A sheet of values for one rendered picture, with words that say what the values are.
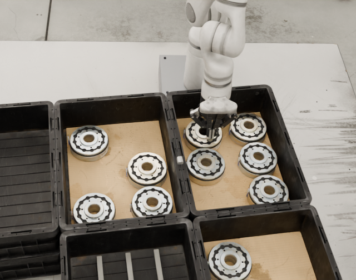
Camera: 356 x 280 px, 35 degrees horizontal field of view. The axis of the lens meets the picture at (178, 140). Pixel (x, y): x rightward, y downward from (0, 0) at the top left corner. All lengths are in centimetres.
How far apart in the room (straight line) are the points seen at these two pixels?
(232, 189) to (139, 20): 190
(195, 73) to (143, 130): 25
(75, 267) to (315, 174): 78
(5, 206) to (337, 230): 89
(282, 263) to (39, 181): 64
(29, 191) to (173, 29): 188
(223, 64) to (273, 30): 196
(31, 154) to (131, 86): 48
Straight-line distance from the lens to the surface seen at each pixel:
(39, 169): 152
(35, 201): 147
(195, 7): 153
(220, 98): 139
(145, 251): 138
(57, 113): 150
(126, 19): 324
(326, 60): 210
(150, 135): 158
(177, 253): 138
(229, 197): 147
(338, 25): 344
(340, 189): 173
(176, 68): 181
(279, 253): 142
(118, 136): 157
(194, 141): 153
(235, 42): 128
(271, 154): 154
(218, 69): 134
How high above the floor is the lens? 205
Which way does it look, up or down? 51 degrees down
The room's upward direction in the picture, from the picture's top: 6 degrees clockwise
